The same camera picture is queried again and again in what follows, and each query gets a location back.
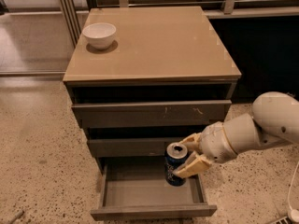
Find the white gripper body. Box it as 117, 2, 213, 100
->
200, 121, 237, 163

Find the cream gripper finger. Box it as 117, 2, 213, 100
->
173, 151, 213, 178
180, 133, 201, 152

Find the blue pepsi can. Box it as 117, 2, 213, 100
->
164, 143, 188, 187

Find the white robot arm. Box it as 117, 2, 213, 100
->
173, 91, 299, 178

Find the grey open bottom drawer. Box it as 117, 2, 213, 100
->
91, 156, 217, 220

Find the grey middle drawer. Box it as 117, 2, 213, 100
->
88, 137, 182, 158

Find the grey top drawer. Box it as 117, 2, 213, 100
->
72, 100, 231, 128

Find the grey drawer cabinet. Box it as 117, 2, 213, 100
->
63, 6, 243, 173

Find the white ceramic bowl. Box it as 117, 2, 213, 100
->
82, 22, 117, 49

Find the grey rod on floor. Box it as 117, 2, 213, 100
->
7, 210, 24, 224

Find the white cable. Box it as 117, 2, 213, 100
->
287, 161, 299, 224

